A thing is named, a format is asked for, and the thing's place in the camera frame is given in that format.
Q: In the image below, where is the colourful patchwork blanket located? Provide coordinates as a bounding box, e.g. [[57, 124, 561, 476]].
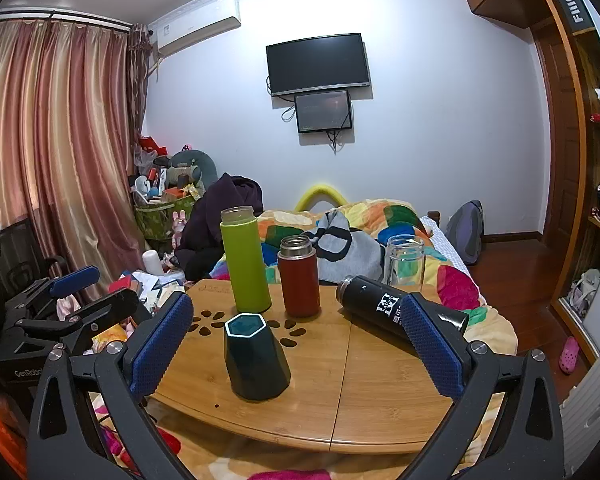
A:
[[207, 200, 519, 361]]

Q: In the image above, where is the wall-mounted black television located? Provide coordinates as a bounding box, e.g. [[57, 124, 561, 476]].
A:
[[265, 32, 371, 97]]

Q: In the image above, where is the wooden wardrobe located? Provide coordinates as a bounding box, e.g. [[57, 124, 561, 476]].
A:
[[455, 0, 600, 367]]

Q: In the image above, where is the dark purple jacket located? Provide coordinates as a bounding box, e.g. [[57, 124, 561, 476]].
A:
[[176, 172, 266, 282]]

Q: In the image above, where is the small black monitor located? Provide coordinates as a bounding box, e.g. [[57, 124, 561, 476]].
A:
[[293, 89, 354, 134]]

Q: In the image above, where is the dark green hexagonal cup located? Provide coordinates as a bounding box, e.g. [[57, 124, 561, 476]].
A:
[[224, 312, 292, 402]]

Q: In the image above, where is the white air conditioner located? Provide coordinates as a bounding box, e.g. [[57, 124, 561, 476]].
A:
[[147, 0, 242, 59]]

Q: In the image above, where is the white plastic bottle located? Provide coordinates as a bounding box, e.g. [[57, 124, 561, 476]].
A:
[[141, 249, 166, 277]]

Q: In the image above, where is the pink bunny toy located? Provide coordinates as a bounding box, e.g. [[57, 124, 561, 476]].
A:
[[171, 209, 189, 249]]

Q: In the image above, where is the red thermos bottle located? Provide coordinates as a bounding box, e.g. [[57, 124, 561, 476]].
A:
[[277, 234, 322, 319]]

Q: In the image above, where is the lime green bottle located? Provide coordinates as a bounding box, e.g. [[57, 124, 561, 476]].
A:
[[220, 206, 273, 314]]

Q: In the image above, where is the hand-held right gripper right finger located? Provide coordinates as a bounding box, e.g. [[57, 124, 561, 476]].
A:
[[401, 292, 567, 480]]

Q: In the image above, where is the grey printed sweatshirt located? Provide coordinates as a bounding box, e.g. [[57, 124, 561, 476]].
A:
[[300, 209, 387, 287]]

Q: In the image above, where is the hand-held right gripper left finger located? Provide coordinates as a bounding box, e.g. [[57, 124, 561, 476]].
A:
[[26, 292, 196, 480]]

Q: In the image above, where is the yellow foam arch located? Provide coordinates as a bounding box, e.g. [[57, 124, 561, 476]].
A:
[[293, 183, 349, 214]]

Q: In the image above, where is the grey plush toy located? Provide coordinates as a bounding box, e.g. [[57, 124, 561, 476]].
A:
[[167, 147, 219, 189]]

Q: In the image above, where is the pale handbag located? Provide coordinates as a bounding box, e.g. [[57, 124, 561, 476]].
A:
[[569, 268, 600, 319]]

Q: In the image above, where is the clear glass cup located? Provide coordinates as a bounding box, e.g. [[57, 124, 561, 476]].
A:
[[383, 233, 426, 294]]

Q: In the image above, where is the wooden door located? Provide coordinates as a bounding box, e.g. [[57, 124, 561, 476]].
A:
[[532, 19, 589, 252]]

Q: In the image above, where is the pink striped curtain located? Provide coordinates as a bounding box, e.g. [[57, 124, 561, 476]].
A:
[[0, 14, 152, 311]]

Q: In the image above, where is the black printed bottle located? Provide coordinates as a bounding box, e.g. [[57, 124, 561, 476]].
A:
[[335, 274, 470, 357]]

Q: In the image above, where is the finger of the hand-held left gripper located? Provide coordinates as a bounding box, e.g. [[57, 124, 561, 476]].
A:
[[16, 287, 154, 357], [4, 266, 101, 317]]

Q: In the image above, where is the bamboo folding table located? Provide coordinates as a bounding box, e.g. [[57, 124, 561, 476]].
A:
[[147, 279, 519, 454]]

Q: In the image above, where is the white ribbed panel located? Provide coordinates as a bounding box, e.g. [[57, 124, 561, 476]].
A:
[[559, 355, 600, 472]]

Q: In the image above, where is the black office chair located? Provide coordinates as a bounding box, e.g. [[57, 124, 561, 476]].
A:
[[0, 200, 69, 312]]

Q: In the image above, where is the pile of papers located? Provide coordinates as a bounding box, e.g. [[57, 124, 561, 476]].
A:
[[122, 270, 187, 317]]

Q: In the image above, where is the green storage basket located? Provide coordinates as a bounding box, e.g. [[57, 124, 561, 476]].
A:
[[133, 195, 201, 254]]

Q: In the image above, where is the grey backpack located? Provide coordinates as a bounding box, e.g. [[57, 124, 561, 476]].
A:
[[444, 199, 485, 266]]

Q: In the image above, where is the pink clog shoe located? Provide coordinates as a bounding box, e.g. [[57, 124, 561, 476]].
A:
[[558, 335, 580, 375]]

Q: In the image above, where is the red plastic bag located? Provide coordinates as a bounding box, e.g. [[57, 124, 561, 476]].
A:
[[135, 134, 169, 162]]

